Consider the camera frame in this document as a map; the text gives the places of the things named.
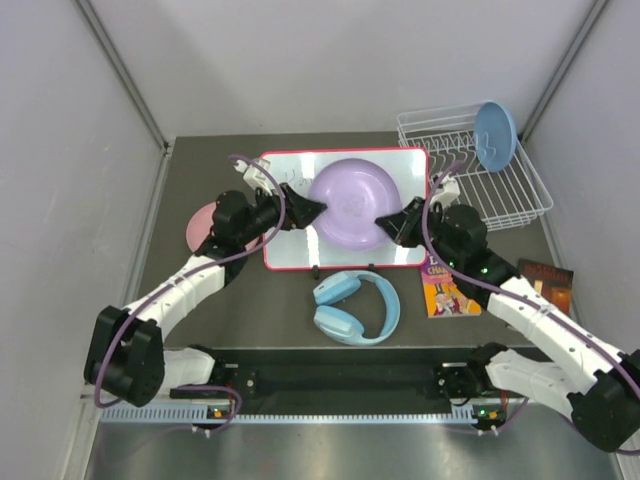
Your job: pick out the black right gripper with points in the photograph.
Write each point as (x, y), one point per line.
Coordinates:
(402, 225)

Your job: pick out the white slotted cable duct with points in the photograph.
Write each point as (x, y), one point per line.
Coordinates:
(203, 413)

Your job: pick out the dark brown book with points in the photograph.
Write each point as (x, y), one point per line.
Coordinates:
(553, 283)

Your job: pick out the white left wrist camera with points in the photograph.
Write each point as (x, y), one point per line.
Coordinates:
(253, 174)

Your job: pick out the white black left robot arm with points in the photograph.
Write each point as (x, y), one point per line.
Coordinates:
(126, 356)

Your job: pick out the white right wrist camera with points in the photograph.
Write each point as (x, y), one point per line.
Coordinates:
(446, 193)

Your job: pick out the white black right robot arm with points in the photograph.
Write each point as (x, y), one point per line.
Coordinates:
(589, 382)

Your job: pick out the white wire dish rack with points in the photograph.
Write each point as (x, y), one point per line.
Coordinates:
(513, 197)

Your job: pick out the pink plate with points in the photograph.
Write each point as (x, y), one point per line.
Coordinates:
(200, 232)

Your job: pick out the pink framed whiteboard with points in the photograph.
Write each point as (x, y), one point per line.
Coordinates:
(304, 249)

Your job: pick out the blue plate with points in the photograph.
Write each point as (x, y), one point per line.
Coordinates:
(495, 136)

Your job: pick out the Roald Dahl paperback book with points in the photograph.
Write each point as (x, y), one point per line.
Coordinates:
(442, 296)

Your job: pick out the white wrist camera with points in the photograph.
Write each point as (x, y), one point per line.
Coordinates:
(253, 174)
(446, 193)

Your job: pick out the grey left frame post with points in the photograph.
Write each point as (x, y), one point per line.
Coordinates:
(117, 64)

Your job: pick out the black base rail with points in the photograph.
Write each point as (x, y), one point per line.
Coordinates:
(334, 380)

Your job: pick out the grey aluminium frame post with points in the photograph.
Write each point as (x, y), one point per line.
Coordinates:
(567, 60)

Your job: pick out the purple plate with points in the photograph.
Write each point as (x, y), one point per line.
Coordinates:
(356, 192)

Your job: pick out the blue headphones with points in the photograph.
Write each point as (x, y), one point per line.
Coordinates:
(357, 308)

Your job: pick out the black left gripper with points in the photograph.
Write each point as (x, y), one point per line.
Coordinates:
(300, 212)

